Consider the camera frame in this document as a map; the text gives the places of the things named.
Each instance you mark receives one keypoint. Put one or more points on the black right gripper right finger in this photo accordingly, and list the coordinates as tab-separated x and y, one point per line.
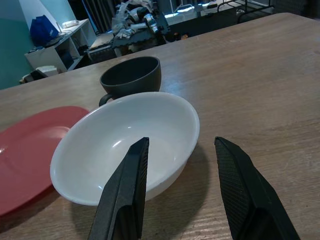
240	190

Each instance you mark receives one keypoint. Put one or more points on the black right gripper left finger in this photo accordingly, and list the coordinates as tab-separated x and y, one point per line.
120	195

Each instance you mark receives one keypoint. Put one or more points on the white bowl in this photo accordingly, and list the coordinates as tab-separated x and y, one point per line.
112	140

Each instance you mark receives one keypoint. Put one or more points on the red plate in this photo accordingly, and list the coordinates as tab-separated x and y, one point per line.
25	155

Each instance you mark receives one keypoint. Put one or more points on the black cup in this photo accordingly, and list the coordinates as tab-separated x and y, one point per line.
140	80

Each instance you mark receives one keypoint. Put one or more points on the white box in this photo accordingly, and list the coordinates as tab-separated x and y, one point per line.
47	70

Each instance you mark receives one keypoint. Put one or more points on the white shelf unit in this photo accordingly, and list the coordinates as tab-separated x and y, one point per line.
72	40

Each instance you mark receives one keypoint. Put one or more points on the white flat device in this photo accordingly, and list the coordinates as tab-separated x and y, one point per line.
70	24

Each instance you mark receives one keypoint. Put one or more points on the silver robot parts pile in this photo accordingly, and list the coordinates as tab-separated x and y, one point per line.
140	17

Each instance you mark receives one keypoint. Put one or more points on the grey curtain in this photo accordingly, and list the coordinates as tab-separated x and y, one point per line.
100	15

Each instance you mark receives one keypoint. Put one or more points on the blue bag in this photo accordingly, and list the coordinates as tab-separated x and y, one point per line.
42	30

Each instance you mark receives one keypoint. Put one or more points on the black metal rack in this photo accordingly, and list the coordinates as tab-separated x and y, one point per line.
252	7

